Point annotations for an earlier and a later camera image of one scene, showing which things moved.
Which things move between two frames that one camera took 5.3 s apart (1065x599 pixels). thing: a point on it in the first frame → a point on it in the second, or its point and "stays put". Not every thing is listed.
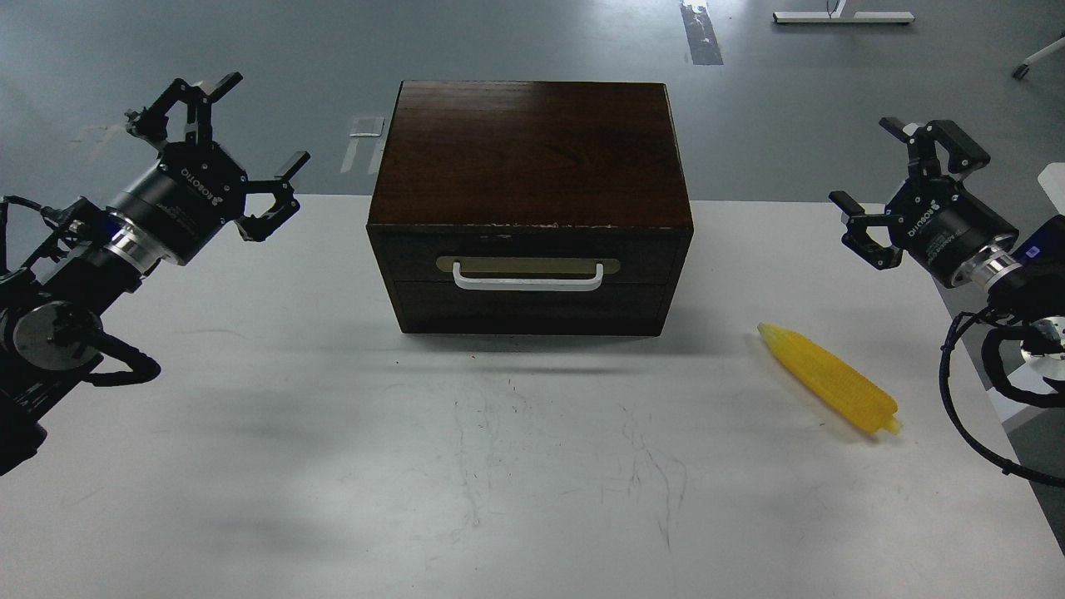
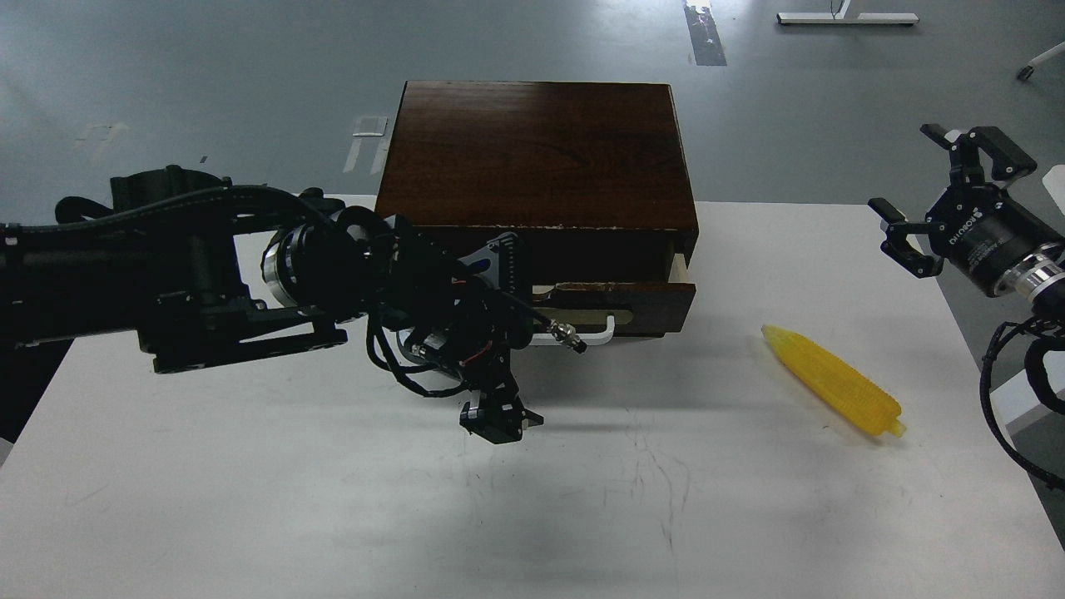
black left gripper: x=167 y=214 → x=468 y=314
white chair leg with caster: x=1019 y=71 stays put
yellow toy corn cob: x=839 y=385 stays put
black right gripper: x=936 y=218 → x=978 y=230
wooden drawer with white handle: x=531 y=262 → x=598 y=311
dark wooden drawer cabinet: x=522 y=207 stays put
